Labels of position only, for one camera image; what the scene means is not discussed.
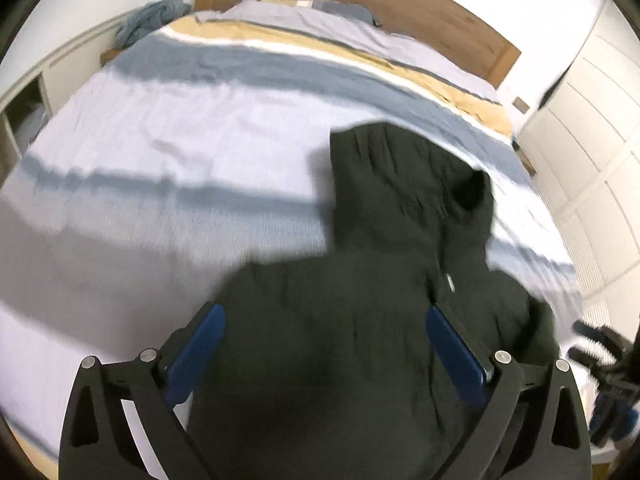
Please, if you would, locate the white wardrobe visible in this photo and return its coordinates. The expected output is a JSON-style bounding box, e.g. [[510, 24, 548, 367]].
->
[[518, 0, 639, 338]]

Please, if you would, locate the black puffer coat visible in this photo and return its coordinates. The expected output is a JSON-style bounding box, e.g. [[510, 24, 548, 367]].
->
[[189, 122, 559, 479]]

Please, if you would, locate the striped pillow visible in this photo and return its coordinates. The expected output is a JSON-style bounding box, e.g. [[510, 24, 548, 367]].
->
[[195, 0, 498, 102]]

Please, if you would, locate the right wall switch plate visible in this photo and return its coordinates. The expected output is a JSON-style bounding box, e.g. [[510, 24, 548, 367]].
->
[[512, 96, 530, 115]]

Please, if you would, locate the striped duvet cover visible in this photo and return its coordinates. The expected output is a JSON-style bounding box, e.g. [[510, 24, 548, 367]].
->
[[1, 14, 579, 462]]

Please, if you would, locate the blue crumpled cloth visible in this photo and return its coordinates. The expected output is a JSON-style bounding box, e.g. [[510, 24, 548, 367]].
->
[[113, 0, 191, 50]]

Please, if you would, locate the white low shelf unit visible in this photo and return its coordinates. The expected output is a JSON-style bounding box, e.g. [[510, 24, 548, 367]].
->
[[1, 11, 134, 179]]

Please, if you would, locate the dark blue pillow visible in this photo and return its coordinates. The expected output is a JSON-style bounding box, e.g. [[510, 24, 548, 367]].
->
[[311, 0, 380, 27]]

